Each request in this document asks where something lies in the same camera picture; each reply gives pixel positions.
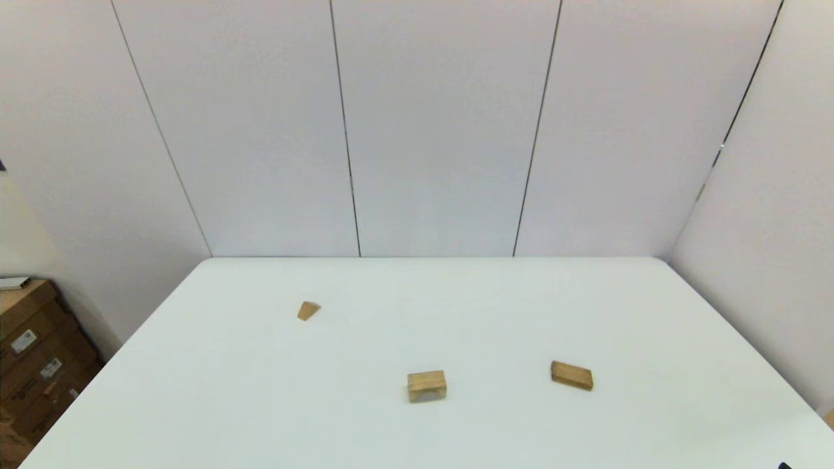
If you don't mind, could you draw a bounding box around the brown cardboard box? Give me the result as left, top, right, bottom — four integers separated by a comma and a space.
0, 329, 105, 445
0, 407, 35, 469
0, 279, 80, 359

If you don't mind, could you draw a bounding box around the rectangular wooden building block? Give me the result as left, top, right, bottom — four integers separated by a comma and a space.
551, 360, 594, 391

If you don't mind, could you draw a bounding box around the arched wooden building block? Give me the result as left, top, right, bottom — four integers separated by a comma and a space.
407, 370, 448, 403

